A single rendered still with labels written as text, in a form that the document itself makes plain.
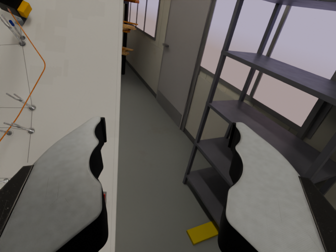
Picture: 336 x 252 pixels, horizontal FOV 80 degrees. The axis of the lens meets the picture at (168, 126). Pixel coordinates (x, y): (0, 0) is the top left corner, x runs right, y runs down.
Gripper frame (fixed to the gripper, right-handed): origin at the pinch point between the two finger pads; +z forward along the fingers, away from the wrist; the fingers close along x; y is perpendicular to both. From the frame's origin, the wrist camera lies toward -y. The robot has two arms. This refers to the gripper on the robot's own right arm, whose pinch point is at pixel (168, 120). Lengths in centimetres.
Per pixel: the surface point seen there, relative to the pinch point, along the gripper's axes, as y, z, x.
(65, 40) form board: 6, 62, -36
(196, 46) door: 41, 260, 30
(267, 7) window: -5, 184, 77
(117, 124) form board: 30, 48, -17
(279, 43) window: 19, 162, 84
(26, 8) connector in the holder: -3, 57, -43
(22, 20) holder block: 1, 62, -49
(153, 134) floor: 156, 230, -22
